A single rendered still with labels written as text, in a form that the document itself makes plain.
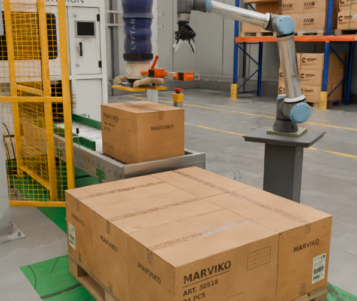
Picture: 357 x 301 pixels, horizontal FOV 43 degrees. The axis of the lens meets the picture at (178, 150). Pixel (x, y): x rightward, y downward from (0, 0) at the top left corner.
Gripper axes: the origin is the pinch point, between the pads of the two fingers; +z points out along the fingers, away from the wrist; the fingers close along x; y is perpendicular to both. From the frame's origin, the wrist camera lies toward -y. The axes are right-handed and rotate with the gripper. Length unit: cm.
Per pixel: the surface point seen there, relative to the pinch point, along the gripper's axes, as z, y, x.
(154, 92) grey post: 61, 301, -162
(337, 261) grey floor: 135, -77, -70
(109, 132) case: 62, 73, 21
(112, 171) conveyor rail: 82, 37, 37
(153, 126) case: 52, 27, 8
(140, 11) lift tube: -29, 49, 5
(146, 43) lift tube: -6.4, 48.7, 0.5
